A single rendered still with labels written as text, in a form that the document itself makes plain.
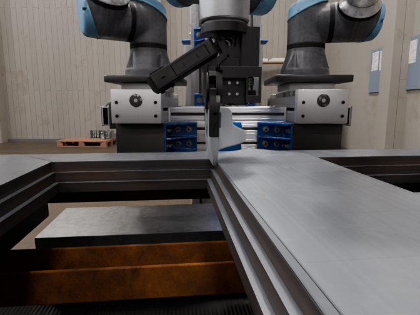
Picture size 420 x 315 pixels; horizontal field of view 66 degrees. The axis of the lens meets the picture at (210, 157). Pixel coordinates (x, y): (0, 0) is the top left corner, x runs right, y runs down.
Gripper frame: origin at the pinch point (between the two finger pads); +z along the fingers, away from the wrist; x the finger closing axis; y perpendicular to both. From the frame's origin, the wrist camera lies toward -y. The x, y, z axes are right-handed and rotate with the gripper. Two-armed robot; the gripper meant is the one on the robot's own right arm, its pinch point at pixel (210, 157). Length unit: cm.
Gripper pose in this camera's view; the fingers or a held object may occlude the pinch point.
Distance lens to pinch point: 51.9
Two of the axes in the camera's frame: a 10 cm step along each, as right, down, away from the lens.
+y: 9.9, -0.1, 1.0
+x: -1.0, -1.6, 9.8
